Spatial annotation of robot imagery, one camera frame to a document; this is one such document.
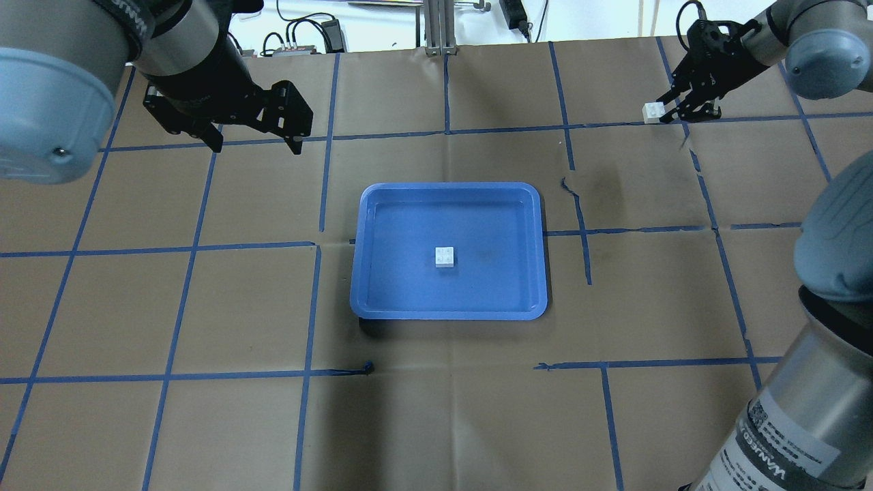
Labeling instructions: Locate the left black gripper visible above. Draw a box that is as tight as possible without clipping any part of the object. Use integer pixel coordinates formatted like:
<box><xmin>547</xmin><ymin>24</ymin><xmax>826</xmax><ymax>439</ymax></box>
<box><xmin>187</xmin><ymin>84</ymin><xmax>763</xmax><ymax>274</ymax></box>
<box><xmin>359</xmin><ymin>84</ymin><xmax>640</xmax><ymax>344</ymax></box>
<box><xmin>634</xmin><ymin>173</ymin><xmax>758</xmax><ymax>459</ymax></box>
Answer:
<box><xmin>143</xmin><ymin>41</ymin><xmax>314</xmax><ymax>155</ymax></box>

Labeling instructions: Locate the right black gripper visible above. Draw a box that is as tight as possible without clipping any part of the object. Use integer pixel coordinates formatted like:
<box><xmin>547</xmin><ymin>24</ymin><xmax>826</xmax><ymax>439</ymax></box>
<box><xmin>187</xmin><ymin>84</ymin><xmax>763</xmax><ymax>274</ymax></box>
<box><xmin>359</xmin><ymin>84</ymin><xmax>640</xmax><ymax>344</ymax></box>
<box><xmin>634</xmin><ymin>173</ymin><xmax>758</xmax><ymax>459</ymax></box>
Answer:
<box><xmin>657</xmin><ymin>19</ymin><xmax>767</xmax><ymax>124</ymax></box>

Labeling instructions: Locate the white block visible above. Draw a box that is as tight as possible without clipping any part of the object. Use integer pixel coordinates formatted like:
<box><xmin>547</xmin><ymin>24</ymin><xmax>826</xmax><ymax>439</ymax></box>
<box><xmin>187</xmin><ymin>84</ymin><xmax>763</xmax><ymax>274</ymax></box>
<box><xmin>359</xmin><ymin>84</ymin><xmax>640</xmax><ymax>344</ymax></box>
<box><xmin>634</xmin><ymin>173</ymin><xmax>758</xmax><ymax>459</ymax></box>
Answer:
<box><xmin>434</xmin><ymin>246</ymin><xmax>456</xmax><ymax>268</ymax></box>
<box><xmin>642</xmin><ymin>102</ymin><xmax>666</xmax><ymax>125</ymax></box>

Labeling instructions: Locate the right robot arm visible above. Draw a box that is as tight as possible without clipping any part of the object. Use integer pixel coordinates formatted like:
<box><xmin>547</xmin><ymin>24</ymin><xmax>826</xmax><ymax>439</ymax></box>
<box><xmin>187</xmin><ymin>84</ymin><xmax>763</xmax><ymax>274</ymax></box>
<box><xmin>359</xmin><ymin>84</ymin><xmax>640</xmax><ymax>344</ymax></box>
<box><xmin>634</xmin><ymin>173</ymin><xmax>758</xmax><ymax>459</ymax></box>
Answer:
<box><xmin>657</xmin><ymin>1</ymin><xmax>872</xmax><ymax>490</ymax></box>

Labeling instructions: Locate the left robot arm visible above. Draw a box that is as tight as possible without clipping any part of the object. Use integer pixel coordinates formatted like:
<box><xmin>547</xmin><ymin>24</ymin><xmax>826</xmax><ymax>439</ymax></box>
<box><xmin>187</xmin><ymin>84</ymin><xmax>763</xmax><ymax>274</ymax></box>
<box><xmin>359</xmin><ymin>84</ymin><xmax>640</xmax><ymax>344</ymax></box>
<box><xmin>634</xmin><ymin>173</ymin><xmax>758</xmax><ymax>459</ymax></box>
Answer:
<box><xmin>1</xmin><ymin>1</ymin><xmax>314</xmax><ymax>185</ymax></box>

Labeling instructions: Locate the blue plastic tray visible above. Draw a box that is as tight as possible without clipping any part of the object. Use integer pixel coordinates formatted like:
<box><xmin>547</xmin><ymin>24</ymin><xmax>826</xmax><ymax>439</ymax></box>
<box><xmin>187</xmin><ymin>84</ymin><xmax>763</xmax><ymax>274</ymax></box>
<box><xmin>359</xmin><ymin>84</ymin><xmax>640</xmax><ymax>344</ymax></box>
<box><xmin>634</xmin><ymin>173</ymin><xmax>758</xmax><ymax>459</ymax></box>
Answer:
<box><xmin>350</xmin><ymin>181</ymin><xmax>548</xmax><ymax>321</ymax></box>

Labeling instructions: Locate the black power adapter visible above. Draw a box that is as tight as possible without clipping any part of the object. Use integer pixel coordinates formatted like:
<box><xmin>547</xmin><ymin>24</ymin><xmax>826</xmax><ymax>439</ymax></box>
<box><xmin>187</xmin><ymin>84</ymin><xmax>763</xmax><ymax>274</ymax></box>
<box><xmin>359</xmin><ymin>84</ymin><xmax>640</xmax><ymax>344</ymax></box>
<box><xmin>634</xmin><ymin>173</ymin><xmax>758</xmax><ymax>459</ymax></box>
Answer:
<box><xmin>499</xmin><ymin>0</ymin><xmax>530</xmax><ymax>36</ymax></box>

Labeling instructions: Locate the brown paper mat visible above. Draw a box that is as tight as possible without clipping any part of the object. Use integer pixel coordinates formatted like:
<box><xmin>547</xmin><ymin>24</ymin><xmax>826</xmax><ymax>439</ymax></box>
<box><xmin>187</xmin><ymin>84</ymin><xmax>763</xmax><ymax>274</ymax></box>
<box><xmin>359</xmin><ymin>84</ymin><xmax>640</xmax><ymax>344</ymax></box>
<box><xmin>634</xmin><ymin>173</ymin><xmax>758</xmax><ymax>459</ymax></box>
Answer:
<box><xmin>2</xmin><ymin>38</ymin><xmax>871</xmax><ymax>490</ymax></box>

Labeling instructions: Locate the aluminium frame post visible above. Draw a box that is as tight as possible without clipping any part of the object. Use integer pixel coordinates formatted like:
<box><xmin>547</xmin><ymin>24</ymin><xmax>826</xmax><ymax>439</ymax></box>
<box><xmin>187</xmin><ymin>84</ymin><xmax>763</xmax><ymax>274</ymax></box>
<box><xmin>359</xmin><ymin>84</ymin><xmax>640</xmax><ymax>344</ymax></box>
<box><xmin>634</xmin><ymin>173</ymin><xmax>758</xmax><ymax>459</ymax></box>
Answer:
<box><xmin>423</xmin><ymin>0</ymin><xmax>458</xmax><ymax>57</ymax></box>

